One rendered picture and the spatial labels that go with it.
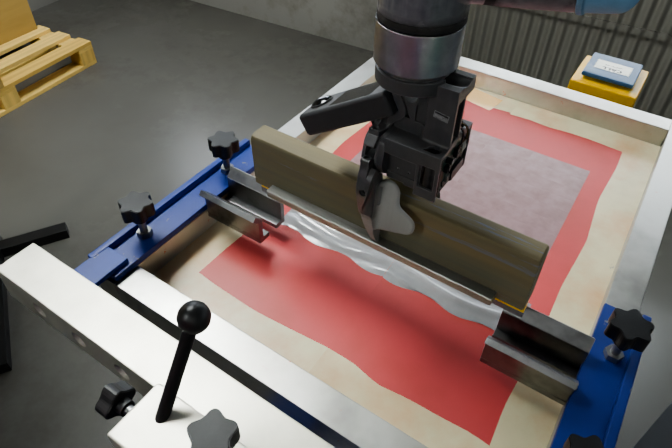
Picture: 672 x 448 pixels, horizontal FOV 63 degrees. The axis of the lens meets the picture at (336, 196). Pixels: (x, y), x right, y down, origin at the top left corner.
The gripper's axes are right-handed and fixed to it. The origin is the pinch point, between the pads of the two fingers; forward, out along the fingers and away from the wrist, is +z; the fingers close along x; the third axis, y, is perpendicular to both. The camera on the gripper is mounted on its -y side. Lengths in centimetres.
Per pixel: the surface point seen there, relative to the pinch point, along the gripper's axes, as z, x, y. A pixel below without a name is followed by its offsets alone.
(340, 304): 13.5, -4.2, -2.5
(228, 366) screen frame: 11.4, -19.6, -7.3
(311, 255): 13.5, 0.5, -10.4
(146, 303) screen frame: 9.9, -19.3, -20.3
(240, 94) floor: 108, 138, -156
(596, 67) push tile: 12, 74, 9
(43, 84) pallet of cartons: 106, 85, -244
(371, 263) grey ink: 13.3, 3.7, -2.7
